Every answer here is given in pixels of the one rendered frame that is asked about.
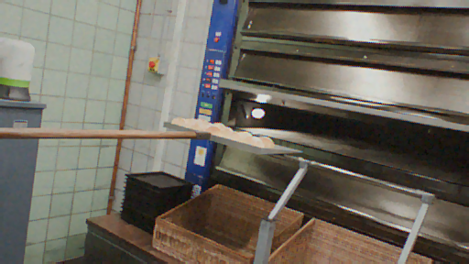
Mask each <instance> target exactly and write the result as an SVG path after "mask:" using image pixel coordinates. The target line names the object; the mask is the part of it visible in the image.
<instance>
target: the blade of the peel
mask: <svg viewBox="0 0 469 264"><path fill-rule="evenodd" d="M163 127H165V128H167V129H173V130H175V131H178V132H191V131H199V130H196V129H191V128H188V127H185V126H178V125H175V124H172V123H171V122H164V126H163ZM209 140H211V141H213V142H216V143H222V144H225V145H226V146H232V147H235V148H238V149H244V150H247V151H250V152H252V153H257V154H260V155H261V154H275V153H302V151H299V150H296V149H291V148H286V147H282V146H278V145H275V144H274V145H275V149H272V148H261V147H258V146H253V145H250V144H247V143H242V142H239V141H237V140H233V139H228V138H226V137H220V136H216V135H213V134H211V138H210V139H209Z"/></svg>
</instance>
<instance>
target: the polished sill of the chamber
mask: <svg viewBox="0 0 469 264"><path fill-rule="evenodd" d="M229 128H230V129H232V130H233V131H234V132H248V133H250V134H251V136H254V137H257V138H259V137H268V138H270V139H271V140H272V142H273V143H274V144H275V145H278V146H282V147H286V148H289V149H296V150H299V151H302V154H305V155H308V156H310V157H316V158H319V159H322V160H329V161H332V162H335V163H338V164H343V165H346V166H349V167H355V168H357V169H360V170H363V171H371V172H373V173H377V174H382V175H385V176H388V177H391V178H396V179H400V180H402V181H405V182H413V183H416V184H418V185H424V186H427V187H430V188H432V189H438V190H441V191H444V192H448V193H454V194H458V195H461V196H463V197H469V186H466V185H463V184H461V183H458V182H451V181H446V180H444V179H437V178H434V177H431V176H429V175H421V174H418V173H416V172H413V171H406V170H402V169H399V168H392V167H389V166H387V165H384V164H377V163H374V162H372V161H369V160H362V159H358V158H355V157H349V156H345V155H343V154H340V153H334V152H331V151H328V150H325V149H319V148H314V147H309V146H304V145H301V144H299V143H292V142H289V141H287V140H284V139H278V138H274V137H270V136H264V135H261V134H258V133H255V132H249V131H246V130H243V129H237V128H234V127H229Z"/></svg>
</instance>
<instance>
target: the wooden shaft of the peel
mask: <svg viewBox="0 0 469 264"><path fill-rule="evenodd" d="M196 136H197V135H196V133H195V132H176V131H143V130H109V129H41V128H7V127H0V139H195V138H196Z"/></svg>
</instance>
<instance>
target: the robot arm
mask: <svg viewBox="0 0 469 264"><path fill-rule="evenodd" d="M34 51H35V50H34V47H33V46H32V45H31V44H29V43H26V42H25V41H21V40H18V39H13V38H2V37H0V99H3V100H13V101H21V102H30V101H31V97H30V95H29V83H30V82H31V76H32V72H33V59H34Z"/></svg>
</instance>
